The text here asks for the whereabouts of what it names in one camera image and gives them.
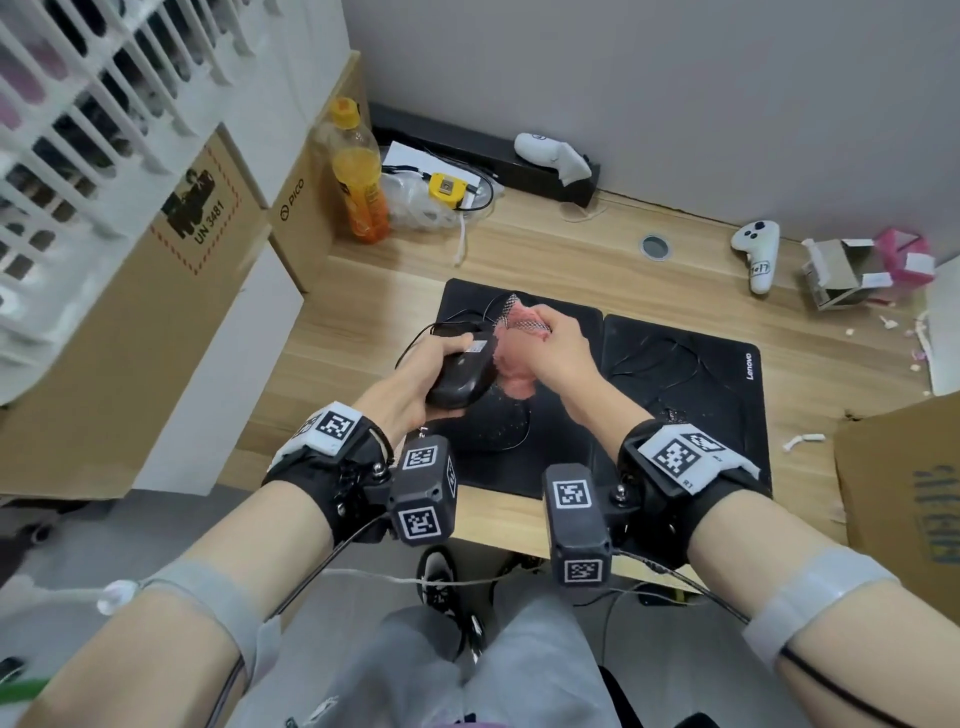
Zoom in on thin black cable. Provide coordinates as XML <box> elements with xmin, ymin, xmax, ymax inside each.
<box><xmin>378</xmin><ymin>166</ymin><xmax>504</xmax><ymax>215</ymax></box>

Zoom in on person's left hand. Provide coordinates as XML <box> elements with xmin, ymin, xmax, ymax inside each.
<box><xmin>377</xmin><ymin>333</ymin><xmax>477</xmax><ymax>445</ymax></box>

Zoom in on black mouse pad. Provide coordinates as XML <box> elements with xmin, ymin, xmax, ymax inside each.
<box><xmin>599</xmin><ymin>313</ymin><xmax>772</xmax><ymax>500</ymax></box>
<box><xmin>434</xmin><ymin>278</ymin><xmax>605</xmax><ymax>496</ymax></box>

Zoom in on cardboard box with round logo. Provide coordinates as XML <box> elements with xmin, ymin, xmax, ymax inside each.
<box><xmin>266</xmin><ymin>50</ymin><xmax>370</xmax><ymax>294</ymax></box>

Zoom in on white paper sheet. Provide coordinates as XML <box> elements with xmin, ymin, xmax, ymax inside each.
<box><xmin>380</xmin><ymin>140</ymin><xmax>504</xmax><ymax>211</ymax></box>

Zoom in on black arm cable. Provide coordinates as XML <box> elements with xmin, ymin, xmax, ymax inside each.
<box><xmin>611</xmin><ymin>551</ymin><xmax>960</xmax><ymax>728</ymax></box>
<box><xmin>209</xmin><ymin>517</ymin><xmax>395</xmax><ymax>728</ymax></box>

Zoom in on white controller with label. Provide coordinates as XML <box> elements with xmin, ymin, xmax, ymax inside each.
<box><xmin>731</xmin><ymin>219</ymin><xmax>781</xmax><ymax>295</ymax></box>

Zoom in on white paper bag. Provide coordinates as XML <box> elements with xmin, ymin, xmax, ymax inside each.
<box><xmin>918</xmin><ymin>254</ymin><xmax>960</xmax><ymax>397</ymax></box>

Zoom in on orange juice bottle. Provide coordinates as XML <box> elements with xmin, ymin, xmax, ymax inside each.
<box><xmin>313</xmin><ymin>97</ymin><xmax>393</xmax><ymax>245</ymax></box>

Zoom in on person's right hand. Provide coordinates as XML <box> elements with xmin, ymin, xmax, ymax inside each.
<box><xmin>523</xmin><ymin>303</ymin><xmax>655</xmax><ymax>445</ymax></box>

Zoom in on person's right forearm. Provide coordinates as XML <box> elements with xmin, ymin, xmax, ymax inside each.
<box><xmin>686</xmin><ymin>491</ymin><xmax>960</xmax><ymax>728</ymax></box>

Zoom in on cardboard box with dark writing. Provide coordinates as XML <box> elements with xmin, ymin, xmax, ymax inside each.
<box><xmin>834</xmin><ymin>393</ymin><xmax>960</xmax><ymax>624</ymax></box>

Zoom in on clear plastic bag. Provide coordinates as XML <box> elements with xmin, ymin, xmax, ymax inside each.
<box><xmin>378</xmin><ymin>168</ymin><xmax>496</xmax><ymax>230</ymax></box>

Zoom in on person's left forearm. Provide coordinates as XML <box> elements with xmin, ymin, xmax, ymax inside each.
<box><xmin>33</xmin><ymin>479</ymin><xmax>339</xmax><ymax>728</ymax></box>

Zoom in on pink box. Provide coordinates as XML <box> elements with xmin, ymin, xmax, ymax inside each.
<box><xmin>873</xmin><ymin>227</ymin><xmax>937</xmax><ymax>286</ymax></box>

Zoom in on long black bar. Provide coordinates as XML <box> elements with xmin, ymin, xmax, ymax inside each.
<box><xmin>367</xmin><ymin>102</ymin><xmax>603</xmax><ymax>210</ymax></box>

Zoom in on pink cleaning cloth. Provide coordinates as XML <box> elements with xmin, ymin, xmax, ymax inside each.
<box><xmin>491</xmin><ymin>292</ymin><xmax>556</xmax><ymax>399</ymax></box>

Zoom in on scattered white crumbs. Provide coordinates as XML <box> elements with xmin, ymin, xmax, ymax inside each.
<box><xmin>843</xmin><ymin>314</ymin><xmax>931</xmax><ymax>373</ymax></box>

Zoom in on black wrist strap white marker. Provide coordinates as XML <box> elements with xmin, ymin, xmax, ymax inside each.
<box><xmin>618</xmin><ymin>419</ymin><xmax>772</xmax><ymax>568</ymax></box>
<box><xmin>260</xmin><ymin>401</ymin><xmax>397</xmax><ymax>545</ymax></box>

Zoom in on black white sneaker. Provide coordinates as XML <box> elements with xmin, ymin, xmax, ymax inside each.
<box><xmin>416</xmin><ymin>545</ymin><xmax>460</xmax><ymax>613</ymax></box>

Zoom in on large cardboard box red-dotted label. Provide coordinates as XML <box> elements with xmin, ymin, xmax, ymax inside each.
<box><xmin>0</xmin><ymin>123</ymin><xmax>305</xmax><ymax>500</ymax></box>

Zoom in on small open cardboard box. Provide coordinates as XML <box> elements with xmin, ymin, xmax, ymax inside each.
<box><xmin>800</xmin><ymin>237</ymin><xmax>894</xmax><ymax>311</ymax></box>

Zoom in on white slatted crate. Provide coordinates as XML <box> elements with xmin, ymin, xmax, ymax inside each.
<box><xmin>0</xmin><ymin>0</ymin><xmax>264</xmax><ymax>406</ymax></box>

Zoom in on black wrist camera with markers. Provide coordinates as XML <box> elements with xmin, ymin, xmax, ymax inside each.
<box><xmin>542</xmin><ymin>463</ymin><xmax>613</xmax><ymax>605</ymax></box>
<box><xmin>388</xmin><ymin>434</ymin><xmax>460</xmax><ymax>547</ymax></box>

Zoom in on white board panel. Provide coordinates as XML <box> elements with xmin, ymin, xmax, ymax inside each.
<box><xmin>134</xmin><ymin>243</ymin><xmax>305</xmax><ymax>496</ymax></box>

